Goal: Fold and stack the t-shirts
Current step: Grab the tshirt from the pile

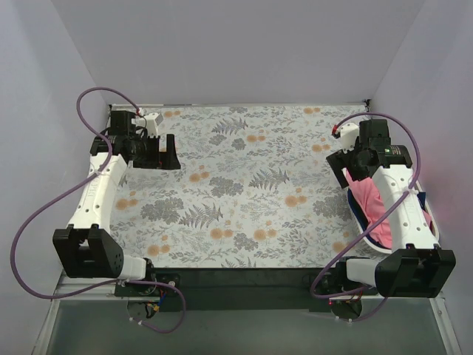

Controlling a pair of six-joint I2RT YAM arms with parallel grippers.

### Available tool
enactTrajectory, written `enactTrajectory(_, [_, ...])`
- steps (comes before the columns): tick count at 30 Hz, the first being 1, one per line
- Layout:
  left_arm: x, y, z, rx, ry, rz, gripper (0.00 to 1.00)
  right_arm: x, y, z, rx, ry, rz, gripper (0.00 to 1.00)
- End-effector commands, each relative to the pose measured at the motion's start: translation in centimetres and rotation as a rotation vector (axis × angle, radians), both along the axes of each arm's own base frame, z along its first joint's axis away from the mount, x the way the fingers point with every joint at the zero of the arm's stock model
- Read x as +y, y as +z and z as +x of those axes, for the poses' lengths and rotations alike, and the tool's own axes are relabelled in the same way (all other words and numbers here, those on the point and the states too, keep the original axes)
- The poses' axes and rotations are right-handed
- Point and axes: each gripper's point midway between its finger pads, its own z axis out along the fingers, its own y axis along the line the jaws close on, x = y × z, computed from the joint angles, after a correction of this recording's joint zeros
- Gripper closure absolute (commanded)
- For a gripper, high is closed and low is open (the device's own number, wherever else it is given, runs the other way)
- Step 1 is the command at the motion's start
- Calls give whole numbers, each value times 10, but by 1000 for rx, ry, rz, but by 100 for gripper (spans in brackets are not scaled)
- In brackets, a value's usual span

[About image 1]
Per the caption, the pink t shirt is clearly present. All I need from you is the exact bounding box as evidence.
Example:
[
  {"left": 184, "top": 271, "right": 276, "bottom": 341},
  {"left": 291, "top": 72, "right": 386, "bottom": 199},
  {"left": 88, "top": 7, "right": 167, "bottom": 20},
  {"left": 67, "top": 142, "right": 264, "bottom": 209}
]
[{"left": 344, "top": 171, "right": 433, "bottom": 249}]

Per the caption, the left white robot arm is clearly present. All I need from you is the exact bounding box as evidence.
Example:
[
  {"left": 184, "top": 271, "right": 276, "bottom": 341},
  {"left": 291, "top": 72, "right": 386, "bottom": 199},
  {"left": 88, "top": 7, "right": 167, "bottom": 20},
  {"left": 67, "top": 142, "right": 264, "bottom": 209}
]
[{"left": 52, "top": 111, "right": 181, "bottom": 280}]

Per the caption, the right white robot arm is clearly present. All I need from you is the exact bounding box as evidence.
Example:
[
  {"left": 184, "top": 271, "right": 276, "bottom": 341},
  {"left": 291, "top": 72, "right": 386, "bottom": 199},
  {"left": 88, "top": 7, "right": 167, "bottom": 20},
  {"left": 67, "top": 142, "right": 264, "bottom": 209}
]
[{"left": 327, "top": 114, "right": 456, "bottom": 298}]

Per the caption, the floral tablecloth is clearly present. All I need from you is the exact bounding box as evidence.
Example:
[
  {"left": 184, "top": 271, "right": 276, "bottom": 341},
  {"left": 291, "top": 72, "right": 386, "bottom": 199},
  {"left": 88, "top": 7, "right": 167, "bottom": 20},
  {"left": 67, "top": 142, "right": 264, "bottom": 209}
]
[{"left": 110, "top": 104, "right": 365, "bottom": 268}]

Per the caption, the white laundry basket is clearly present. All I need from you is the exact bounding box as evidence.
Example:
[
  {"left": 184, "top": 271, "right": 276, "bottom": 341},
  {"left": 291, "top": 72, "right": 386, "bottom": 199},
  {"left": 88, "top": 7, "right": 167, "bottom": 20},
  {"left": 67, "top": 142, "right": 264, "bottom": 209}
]
[{"left": 343, "top": 166, "right": 441, "bottom": 254}]

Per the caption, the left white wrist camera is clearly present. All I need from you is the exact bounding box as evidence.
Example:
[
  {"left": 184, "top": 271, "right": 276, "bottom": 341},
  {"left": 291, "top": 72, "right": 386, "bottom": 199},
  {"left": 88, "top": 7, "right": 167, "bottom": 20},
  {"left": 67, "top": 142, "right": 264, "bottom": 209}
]
[{"left": 135, "top": 112, "right": 163, "bottom": 138}]

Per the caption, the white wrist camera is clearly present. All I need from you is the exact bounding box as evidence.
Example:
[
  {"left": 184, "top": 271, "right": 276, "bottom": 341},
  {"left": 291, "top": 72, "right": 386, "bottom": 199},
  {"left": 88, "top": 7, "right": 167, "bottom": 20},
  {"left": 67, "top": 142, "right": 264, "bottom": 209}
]
[
  {"left": 332, "top": 123, "right": 359, "bottom": 152},
  {"left": 135, "top": 112, "right": 163, "bottom": 138}
]

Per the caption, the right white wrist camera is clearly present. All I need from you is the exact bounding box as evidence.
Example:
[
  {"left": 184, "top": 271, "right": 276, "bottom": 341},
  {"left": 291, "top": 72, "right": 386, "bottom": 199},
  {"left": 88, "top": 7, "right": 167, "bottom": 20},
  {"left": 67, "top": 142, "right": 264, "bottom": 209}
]
[{"left": 332, "top": 123, "right": 359, "bottom": 152}]

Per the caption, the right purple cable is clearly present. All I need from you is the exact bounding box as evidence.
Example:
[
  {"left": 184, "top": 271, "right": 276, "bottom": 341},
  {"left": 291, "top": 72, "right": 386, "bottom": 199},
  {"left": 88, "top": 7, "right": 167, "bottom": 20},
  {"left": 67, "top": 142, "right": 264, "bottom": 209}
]
[{"left": 310, "top": 112, "right": 423, "bottom": 328}]

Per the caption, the purple cable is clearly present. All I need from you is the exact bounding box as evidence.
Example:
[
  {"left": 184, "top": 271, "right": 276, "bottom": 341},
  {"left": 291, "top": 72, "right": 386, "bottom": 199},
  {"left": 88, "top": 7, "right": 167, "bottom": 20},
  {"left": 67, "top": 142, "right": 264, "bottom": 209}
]
[
  {"left": 310, "top": 112, "right": 423, "bottom": 328},
  {"left": 10, "top": 87, "right": 186, "bottom": 334}
]

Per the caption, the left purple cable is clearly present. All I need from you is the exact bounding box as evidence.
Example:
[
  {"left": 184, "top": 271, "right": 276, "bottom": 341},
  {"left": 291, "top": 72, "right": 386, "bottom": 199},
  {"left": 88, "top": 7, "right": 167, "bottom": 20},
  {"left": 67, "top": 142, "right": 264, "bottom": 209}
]
[{"left": 10, "top": 87, "right": 186, "bottom": 334}]

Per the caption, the aluminium frame rail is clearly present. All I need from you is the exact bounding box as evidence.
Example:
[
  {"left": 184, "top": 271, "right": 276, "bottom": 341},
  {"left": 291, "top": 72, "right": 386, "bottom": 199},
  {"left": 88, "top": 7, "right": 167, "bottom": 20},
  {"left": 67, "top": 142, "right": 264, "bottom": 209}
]
[{"left": 54, "top": 277, "right": 116, "bottom": 301}]

